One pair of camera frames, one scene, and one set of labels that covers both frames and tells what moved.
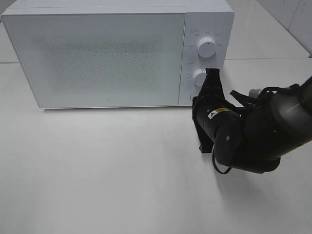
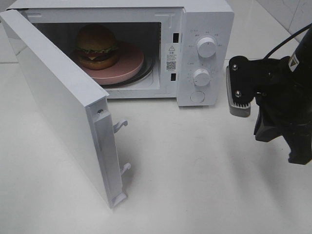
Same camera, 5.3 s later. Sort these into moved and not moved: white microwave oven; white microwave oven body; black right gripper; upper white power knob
Moved: white microwave oven; black right gripper
Not moved: upper white power knob; white microwave oven body
